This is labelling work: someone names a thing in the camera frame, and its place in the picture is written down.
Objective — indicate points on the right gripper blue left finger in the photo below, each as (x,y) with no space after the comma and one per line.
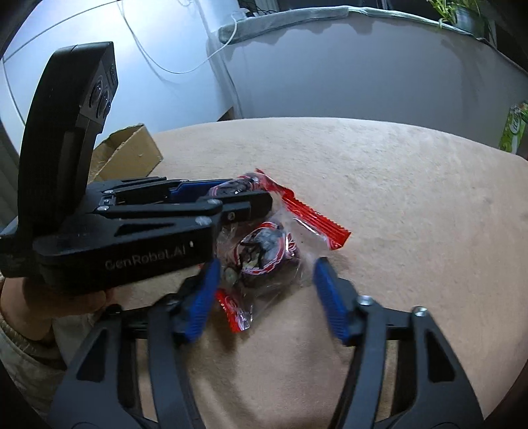
(101,386)

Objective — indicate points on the white power strip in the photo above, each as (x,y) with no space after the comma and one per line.
(252,11)

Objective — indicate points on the potted spider plant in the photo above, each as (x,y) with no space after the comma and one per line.
(462,14)

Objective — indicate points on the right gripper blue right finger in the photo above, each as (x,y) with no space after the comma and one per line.
(431,391)

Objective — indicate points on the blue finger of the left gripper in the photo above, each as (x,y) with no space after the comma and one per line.
(194,187)
(176,207)

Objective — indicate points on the red clear snack packet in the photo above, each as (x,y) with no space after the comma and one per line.
(260,261)
(333,233)

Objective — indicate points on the green white carton box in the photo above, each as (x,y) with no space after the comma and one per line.
(515,128)

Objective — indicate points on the grey windowsill cloth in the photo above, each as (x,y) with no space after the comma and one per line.
(251,27)

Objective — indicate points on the open cardboard box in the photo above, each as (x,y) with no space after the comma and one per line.
(125,154)

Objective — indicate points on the person's left hand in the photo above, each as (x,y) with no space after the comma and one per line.
(30,308)

